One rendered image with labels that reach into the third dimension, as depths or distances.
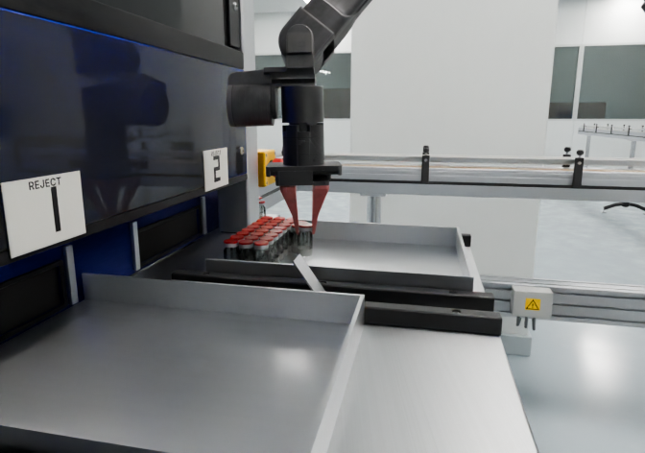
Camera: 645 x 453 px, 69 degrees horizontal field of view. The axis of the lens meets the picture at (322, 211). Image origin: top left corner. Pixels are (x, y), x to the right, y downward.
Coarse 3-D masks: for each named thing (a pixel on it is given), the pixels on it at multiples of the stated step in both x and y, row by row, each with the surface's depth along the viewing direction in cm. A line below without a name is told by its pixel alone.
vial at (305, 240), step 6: (300, 228) 66; (306, 228) 66; (300, 234) 66; (306, 234) 66; (312, 234) 67; (300, 240) 67; (306, 240) 66; (312, 240) 67; (300, 246) 67; (306, 246) 67; (312, 246) 68; (300, 252) 67; (306, 252) 67
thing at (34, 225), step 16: (48, 176) 40; (64, 176) 42; (80, 176) 44; (16, 192) 37; (32, 192) 39; (48, 192) 40; (64, 192) 42; (80, 192) 44; (16, 208) 37; (32, 208) 39; (48, 208) 40; (64, 208) 42; (80, 208) 44; (16, 224) 37; (32, 224) 39; (48, 224) 40; (64, 224) 42; (80, 224) 44; (16, 240) 37; (32, 240) 39; (48, 240) 41; (16, 256) 37
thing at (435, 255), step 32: (320, 224) 85; (352, 224) 83; (384, 224) 82; (288, 256) 74; (320, 256) 74; (352, 256) 74; (384, 256) 74; (416, 256) 74; (448, 256) 74; (448, 288) 56
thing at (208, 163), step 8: (208, 152) 70; (216, 152) 73; (224, 152) 75; (208, 160) 70; (216, 160) 73; (224, 160) 76; (208, 168) 70; (224, 168) 76; (208, 176) 70; (216, 176) 73; (224, 176) 76; (208, 184) 70; (216, 184) 73; (224, 184) 76
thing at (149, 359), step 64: (64, 320) 51; (128, 320) 51; (192, 320) 51; (256, 320) 51; (320, 320) 51; (0, 384) 39; (64, 384) 39; (128, 384) 39; (192, 384) 39; (256, 384) 39; (320, 384) 39; (0, 448) 29; (64, 448) 28; (128, 448) 27; (192, 448) 31; (256, 448) 31; (320, 448) 29
